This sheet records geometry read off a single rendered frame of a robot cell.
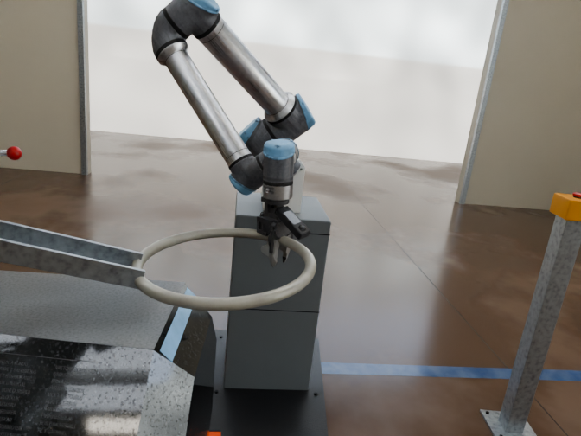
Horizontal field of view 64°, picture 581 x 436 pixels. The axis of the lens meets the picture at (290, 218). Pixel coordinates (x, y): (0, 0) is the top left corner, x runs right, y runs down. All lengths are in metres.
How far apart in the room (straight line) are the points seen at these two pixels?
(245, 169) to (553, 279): 1.31
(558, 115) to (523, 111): 0.50
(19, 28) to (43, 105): 0.84
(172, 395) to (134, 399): 0.08
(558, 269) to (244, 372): 1.39
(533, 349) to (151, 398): 1.63
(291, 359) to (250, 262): 0.52
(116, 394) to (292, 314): 1.17
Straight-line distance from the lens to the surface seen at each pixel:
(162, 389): 1.08
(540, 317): 2.19
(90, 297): 1.30
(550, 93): 7.02
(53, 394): 1.12
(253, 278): 2.02
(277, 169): 1.34
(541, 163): 7.14
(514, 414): 2.42
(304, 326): 2.14
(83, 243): 1.28
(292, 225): 1.36
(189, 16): 1.66
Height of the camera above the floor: 1.41
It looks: 17 degrees down
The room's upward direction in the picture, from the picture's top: 6 degrees clockwise
